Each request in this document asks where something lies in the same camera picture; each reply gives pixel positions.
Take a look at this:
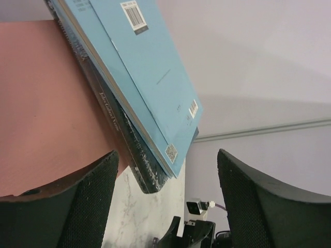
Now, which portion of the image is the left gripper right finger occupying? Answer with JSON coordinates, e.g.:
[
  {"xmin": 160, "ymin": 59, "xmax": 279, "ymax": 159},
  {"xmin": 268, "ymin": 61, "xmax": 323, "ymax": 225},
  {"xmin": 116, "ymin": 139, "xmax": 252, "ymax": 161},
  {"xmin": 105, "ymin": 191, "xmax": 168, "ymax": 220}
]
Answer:
[{"xmin": 217, "ymin": 149, "xmax": 330, "ymax": 247}]

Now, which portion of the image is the light blue book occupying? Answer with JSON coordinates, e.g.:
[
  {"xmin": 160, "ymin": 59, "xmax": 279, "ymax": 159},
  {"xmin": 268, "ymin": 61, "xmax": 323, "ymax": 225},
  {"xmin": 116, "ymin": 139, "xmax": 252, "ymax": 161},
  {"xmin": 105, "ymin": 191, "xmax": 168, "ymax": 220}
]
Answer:
[{"xmin": 52, "ymin": 1, "xmax": 203, "ymax": 177}]

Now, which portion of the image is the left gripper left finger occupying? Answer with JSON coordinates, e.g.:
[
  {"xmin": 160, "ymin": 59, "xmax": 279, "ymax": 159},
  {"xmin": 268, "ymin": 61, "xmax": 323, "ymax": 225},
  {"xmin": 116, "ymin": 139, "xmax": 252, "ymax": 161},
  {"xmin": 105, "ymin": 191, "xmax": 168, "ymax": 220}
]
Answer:
[{"xmin": 1, "ymin": 150, "xmax": 119, "ymax": 247}]

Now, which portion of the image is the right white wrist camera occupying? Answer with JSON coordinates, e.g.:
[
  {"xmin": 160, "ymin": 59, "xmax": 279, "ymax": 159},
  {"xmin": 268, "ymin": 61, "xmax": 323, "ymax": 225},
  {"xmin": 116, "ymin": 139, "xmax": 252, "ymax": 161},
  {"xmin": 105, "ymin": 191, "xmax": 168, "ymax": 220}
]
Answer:
[{"xmin": 186, "ymin": 198, "xmax": 216, "ymax": 221}]

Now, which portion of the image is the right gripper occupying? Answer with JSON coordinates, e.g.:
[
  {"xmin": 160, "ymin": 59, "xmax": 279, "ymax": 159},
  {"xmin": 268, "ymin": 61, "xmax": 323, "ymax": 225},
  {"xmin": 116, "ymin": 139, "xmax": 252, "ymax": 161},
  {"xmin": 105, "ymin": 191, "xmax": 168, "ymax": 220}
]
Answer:
[{"xmin": 152, "ymin": 215, "xmax": 233, "ymax": 248}]

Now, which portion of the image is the teal 20000 Leagues book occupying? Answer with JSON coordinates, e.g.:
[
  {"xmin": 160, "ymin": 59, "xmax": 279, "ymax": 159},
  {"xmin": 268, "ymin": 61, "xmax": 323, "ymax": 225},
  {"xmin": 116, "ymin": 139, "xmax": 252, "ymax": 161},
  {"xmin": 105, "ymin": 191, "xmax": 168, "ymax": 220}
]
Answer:
[{"xmin": 47, "ymin": 1, "xmax": 172, "ymax": 194}]

